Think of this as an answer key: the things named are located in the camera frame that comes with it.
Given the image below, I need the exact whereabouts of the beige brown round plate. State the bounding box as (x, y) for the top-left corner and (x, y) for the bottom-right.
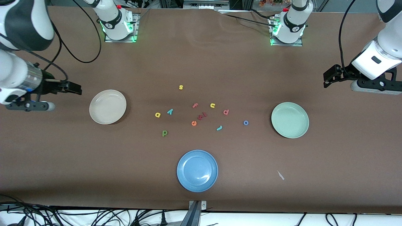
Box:
(89, 89), (127, 125)

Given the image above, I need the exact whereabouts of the light green round plate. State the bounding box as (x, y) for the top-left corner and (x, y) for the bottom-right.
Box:
(271, 102), (310, 139)

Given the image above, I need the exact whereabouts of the orange background clutter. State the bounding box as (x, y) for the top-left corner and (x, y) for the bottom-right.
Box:
(259, 0), (291, 7)

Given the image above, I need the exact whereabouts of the blue round plate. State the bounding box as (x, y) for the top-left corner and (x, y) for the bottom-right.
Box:
(177, 150), (219, 192)

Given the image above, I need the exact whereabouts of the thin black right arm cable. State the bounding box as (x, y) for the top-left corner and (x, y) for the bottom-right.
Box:
(30, 52), (69, 83)

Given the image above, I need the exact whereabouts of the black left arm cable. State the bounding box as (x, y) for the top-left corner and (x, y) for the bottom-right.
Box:
(338, 0), (358, 79)

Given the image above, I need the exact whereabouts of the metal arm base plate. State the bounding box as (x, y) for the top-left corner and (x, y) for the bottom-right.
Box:
(269, 17), (303, 47)
(104, 13), (140, 43)

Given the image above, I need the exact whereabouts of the black cable on table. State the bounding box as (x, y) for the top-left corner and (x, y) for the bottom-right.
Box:
(220, 9), (278, 29)

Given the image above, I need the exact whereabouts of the black cable tangle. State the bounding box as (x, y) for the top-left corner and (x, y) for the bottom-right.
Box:
(0, 195), (189, 226)

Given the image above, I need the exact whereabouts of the small metal bracket plate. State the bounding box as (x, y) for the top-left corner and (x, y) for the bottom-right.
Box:
(189, 200), (207, 211)

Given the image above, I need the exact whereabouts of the dark grey mount post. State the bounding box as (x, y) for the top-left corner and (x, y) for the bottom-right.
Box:
(181, 201), (201, 226)

